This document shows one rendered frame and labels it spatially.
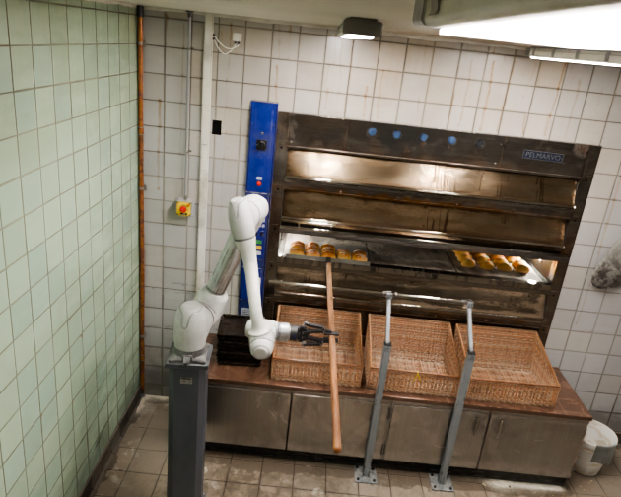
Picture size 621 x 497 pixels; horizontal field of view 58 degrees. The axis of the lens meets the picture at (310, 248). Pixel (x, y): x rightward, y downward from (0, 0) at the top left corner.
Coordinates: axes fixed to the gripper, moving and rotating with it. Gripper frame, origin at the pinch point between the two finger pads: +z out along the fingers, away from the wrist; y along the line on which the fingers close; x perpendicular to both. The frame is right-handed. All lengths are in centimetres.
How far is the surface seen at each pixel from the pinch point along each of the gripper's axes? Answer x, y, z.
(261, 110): -98, -90, -49
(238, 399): -47, 76, -47
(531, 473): -43, 108, 141
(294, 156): -103, -64, -28
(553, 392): -48, 51, 142
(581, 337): -96, 37, 177
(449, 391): -49, 57, 80
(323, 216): -99, -29, -6
